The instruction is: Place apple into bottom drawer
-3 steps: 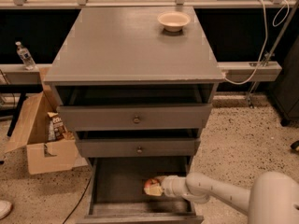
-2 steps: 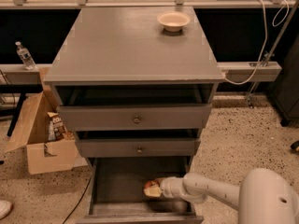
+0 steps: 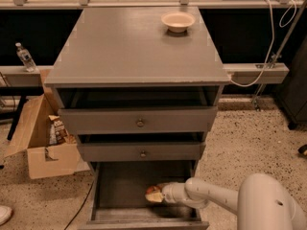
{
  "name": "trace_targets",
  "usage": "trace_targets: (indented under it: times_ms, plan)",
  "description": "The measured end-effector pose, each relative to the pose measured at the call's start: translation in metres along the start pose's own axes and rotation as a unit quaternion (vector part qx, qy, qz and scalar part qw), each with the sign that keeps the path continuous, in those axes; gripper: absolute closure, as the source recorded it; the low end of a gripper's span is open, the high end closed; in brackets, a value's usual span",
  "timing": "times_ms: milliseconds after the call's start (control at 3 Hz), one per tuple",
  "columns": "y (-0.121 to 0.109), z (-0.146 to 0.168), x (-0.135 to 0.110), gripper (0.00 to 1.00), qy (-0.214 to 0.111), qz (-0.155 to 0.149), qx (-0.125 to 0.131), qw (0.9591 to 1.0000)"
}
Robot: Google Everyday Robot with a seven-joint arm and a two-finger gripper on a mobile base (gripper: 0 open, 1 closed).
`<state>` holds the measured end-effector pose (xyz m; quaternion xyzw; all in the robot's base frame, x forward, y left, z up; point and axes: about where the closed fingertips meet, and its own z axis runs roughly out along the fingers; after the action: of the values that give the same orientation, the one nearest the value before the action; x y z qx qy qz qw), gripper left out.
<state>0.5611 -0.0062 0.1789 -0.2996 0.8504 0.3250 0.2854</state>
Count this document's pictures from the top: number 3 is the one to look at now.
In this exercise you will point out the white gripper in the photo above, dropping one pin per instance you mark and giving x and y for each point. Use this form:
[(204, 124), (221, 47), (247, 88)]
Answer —
[(170, 193)]

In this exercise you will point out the red apple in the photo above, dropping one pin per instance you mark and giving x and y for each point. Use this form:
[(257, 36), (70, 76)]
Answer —
[(153, 189)]

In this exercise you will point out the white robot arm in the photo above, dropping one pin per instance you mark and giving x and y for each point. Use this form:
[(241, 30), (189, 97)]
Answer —
[(261, 203)]

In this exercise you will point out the grey middle drawer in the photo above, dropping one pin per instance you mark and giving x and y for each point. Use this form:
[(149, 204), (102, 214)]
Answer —
[(141, 146)]

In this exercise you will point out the grey drawer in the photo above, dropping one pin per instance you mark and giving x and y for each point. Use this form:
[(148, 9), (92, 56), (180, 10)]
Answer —
[(119, 201), (137, 110), (141, 146)]

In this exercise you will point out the grey bottom drawer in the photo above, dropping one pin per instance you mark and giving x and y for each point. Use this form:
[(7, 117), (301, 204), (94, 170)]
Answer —
[(119, 201)]

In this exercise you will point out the grey top drawer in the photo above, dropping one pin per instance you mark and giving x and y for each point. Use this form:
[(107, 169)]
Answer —
[(137, 110)]

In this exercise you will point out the grey wooden drawer cabinet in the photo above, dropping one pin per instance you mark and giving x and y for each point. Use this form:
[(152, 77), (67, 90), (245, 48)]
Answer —
[(131, 47)]

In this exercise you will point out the brown snack bag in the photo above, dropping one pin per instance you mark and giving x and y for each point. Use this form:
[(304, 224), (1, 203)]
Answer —
[(58, 131)]

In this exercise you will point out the open cardboard box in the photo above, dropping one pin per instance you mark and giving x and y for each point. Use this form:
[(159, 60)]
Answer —
[(32, 136)]

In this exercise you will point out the white shoe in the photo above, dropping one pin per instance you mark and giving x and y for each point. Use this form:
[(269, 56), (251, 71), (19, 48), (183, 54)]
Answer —
[(5, 214)]

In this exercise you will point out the black table leg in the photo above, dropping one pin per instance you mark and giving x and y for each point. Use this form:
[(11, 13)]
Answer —
[(23, 93)]

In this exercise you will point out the white ceramic bowl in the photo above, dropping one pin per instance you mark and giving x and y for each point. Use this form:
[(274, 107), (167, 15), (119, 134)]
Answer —
[(177, 21)]

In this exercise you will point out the metal stand pole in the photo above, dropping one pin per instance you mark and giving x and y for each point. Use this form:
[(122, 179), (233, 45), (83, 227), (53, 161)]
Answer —
[(262, 86)]

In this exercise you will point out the clear plastic water bottle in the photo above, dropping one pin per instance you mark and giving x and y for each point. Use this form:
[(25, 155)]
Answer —
[(25, 56)]

